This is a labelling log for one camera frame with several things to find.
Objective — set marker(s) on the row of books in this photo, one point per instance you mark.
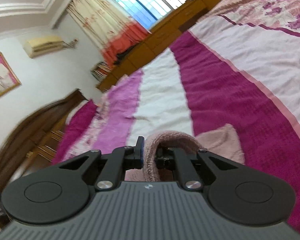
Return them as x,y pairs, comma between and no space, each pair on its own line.
101,70

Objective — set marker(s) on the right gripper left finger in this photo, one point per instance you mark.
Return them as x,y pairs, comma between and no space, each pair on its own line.
61,191

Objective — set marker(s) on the wooden headboard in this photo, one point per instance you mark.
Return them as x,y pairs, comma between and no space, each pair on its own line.
33,144

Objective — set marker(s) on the cream and orange curtain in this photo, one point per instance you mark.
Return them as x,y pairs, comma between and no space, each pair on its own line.
108,25

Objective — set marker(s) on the framed wall picture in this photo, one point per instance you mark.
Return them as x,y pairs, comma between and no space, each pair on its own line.
8,79

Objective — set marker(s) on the purple floral bed blanket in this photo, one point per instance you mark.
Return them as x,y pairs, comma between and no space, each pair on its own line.
232,81

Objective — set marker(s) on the pink knitted cardigan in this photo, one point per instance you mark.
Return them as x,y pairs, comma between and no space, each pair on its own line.
190,144

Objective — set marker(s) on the wooden low cabinet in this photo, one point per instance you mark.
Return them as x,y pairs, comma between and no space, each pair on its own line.
160,37

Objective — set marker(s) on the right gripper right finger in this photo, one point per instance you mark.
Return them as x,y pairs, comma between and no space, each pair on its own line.
239,193

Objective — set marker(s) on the wall air conditioner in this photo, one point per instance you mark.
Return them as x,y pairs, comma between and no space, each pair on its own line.
47,44

